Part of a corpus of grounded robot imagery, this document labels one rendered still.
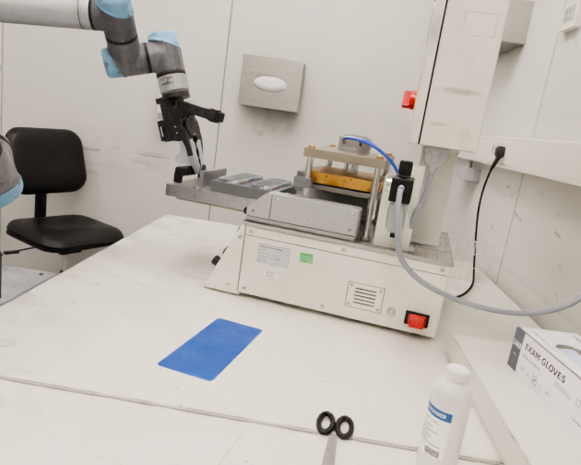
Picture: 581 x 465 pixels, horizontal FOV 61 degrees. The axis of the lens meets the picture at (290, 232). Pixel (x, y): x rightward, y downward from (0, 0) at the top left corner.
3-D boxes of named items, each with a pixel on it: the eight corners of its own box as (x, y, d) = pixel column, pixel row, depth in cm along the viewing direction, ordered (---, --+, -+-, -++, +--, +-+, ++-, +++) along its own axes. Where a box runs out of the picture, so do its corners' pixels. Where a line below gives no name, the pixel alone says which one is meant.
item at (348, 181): (385, 191, 129) (392, 154, 126) (376, 201, 108) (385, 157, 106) (321, 180, 132) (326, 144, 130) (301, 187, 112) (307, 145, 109)
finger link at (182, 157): (182, 177, 132) (174, 142, 131) (202, 172, 130) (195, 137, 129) (176, 178, 129) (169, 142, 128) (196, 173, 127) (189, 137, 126)
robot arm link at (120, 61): (95, 28, 119) (141, 22, 122) (105, 66, 128) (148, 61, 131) (99, 48, 115) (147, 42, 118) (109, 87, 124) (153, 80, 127)
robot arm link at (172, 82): (191, 75, 130) (176, 71, 122) (195, 92, 131) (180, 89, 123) (166, 82, 132) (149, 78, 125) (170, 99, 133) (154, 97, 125)
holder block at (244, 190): (296, 194, 135) (297, 184, 134) (274, 202, 116) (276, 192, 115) (239, 184, 139) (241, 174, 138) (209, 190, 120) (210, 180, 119)
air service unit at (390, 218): (404, 230, 104) (419, 160, 101) (401, 244, 90) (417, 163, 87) (380, 225, 105) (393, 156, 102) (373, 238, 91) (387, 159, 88)
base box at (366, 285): (432, 295, 137) (445, 235, 133) (433, 350, 101) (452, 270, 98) (251, 256, 149) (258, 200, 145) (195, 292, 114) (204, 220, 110)
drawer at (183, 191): (301, 208, 136) (305, 180, 134) (278, 220, 115) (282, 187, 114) (203, 189, 143) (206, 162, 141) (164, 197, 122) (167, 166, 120)
